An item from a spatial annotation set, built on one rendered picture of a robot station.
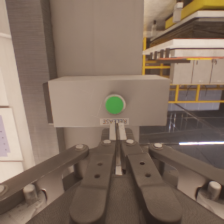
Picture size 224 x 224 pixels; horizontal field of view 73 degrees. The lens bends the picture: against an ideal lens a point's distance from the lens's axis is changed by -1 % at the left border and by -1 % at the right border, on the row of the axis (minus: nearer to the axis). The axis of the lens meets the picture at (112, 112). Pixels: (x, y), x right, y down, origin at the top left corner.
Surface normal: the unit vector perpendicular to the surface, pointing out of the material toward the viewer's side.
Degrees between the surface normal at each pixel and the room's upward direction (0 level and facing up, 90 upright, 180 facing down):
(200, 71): 90
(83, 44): 90
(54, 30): 90
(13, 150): 90
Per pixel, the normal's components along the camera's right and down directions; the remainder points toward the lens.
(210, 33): 0.00, 0.30
